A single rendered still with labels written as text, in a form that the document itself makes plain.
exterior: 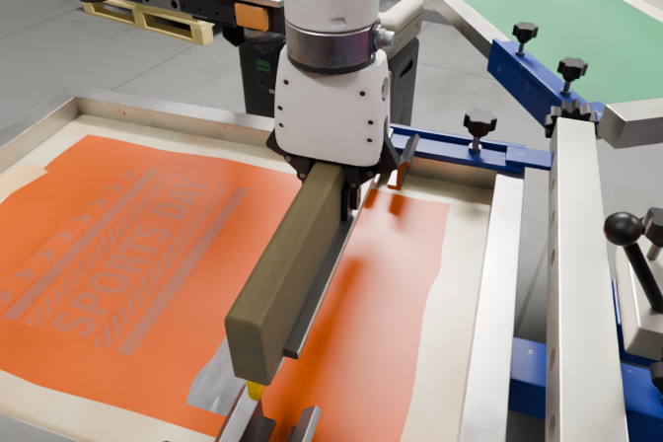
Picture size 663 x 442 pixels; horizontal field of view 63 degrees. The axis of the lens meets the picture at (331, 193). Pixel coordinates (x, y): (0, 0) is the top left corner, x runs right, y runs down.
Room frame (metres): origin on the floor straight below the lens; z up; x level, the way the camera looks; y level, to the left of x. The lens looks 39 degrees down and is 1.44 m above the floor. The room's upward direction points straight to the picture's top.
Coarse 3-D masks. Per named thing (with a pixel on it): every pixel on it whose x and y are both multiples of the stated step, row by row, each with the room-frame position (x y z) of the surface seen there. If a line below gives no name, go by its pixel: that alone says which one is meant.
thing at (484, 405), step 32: (64, 96) 0.84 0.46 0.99; (96, 96) 0.84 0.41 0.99; (128, 96) 0.84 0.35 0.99; (32, 128) 0.74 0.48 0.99; (160, 128) 0.79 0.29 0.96; (192, 128) 0.77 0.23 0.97; (224, 128) 0.75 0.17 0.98; (256, 128) 0.73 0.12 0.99; (0, 160) 0.67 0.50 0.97; (416, 160) 0.66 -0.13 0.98; (512, 192) 0.57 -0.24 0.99; (512, 224) 0.51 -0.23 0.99; (512, 256) 0.45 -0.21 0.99; (480, 288) 0.40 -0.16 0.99; (512, 288) 0.40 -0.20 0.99; (480, 320) 0.36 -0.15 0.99; (512, 320) 0.36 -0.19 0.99; (480, 352) 0.32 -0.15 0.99; (480, 384) 0.28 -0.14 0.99; (0, 416) 0.25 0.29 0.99; (480, 416) 0.25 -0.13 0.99
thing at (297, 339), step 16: (368, 192) 0.47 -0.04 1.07; (352, 224) 0.41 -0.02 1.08; (336, 240) 0.38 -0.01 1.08; (336, 256) 0.36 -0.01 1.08; (320, 272) 0.34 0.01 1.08; (320, 288) 0.32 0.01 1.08; (304, 304) 0.30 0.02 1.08; (320, 304) 0.31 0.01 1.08; (304, 320) 0.29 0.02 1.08; (304, 336) 0.27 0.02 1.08; (288, 352) 0.26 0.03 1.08
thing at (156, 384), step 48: (0, 240) 0.52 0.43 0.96; (192, 288) 0.43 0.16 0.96; (240, 288) 0.43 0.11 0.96; (0, 336) 0.36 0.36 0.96; (48, 336) 0.36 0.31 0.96; (192, 336) 0.36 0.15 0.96; (336, 336) 0.36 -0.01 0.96; (384, 336) 0.36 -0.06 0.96; (48, 384) 0.31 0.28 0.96; (96, 384) 0.31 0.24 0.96; (144, 384) 0.31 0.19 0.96; (288, 384) 0.31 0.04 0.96; (336, 384) 0.31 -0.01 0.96; (384, 384) 0.31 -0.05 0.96; (288, 432) 0.26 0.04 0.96; (336, 432) 0.26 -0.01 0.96; (384, 432) 0.26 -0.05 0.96
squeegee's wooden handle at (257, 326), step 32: (320, 160) 0.43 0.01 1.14; (320, 192) 0.38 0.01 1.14; (288, 224) 0.33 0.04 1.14; (320, 224) 0.35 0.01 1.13; (288, 256) 0.30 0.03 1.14; (320, 256) 0.35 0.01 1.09; (256, 288) 0.26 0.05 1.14; (288, 288) 0.28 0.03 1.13; (224, 320) 0.24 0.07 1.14; (256, 320) 0.24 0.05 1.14; (288, 320) 0.27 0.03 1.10; (256, 352) 0.23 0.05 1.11
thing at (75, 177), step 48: (96, 144) 0.74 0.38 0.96; (48, 192) 0.61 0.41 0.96; (96, 192) 0.61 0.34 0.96; (288, 192) 0.61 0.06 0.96; (384, 192) 0.61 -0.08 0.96; (240, 240) 0.52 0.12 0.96; (384, 240) 0.52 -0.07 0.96; (432, 240) 0.52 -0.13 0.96; (336, 288) 0.43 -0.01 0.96; (384, 288) 0.43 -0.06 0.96
